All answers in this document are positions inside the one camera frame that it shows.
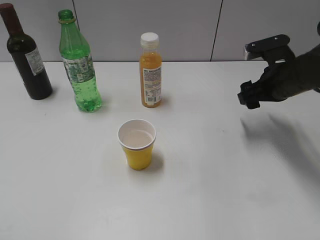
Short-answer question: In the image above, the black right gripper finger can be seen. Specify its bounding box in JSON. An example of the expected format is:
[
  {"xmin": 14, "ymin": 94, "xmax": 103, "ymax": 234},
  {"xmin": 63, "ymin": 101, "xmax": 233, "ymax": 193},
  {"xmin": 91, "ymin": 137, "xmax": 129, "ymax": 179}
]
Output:
[
  {"xmin": 237, "ymin": 80, "xmax": 267, "ymax": 110},
  {"xmin": 244, "ymin": 34, "xmax": 296, "ymax": 66}
]

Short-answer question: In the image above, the orange juice bottle white cap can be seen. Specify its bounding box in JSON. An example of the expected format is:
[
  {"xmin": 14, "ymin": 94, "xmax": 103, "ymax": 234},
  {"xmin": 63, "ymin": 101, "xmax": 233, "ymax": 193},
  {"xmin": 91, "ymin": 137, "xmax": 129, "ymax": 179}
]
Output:
[{"xmin": 139, "ymin": 32, "xmax": 162, "ymax": 108}]

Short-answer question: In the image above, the green sprite plastic bottle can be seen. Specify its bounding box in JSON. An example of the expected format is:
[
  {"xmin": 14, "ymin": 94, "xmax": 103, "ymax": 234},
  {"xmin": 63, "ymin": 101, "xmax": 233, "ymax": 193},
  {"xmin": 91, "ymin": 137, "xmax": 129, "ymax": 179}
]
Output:
[{"xmin": 58, "ymin": 9, "xmax": 102, "ymax": 113}]

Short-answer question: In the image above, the dark red wine bottle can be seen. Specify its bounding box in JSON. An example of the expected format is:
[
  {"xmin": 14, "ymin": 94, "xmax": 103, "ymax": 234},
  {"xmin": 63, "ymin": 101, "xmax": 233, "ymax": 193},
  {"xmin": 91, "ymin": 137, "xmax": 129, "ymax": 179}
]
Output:
[{"xmin": 0, "ymin": 3, "xmax": 53, "ymax": 100}]

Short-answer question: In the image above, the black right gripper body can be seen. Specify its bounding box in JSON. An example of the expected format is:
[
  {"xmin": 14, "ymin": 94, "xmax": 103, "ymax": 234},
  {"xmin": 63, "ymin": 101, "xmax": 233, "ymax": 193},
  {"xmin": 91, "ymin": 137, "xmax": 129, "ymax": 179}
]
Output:
[{"xmin": 259, "ymin": 45, "xmax": 320, "ymax": 102}]

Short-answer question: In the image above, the yellow paper cup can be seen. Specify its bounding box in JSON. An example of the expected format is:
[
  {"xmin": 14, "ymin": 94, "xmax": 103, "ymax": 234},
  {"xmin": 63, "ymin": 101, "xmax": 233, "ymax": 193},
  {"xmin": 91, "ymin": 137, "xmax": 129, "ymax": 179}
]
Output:
[{"xmin": 117, "ymin": 119, "xmax": 157, "ymax": 170}]

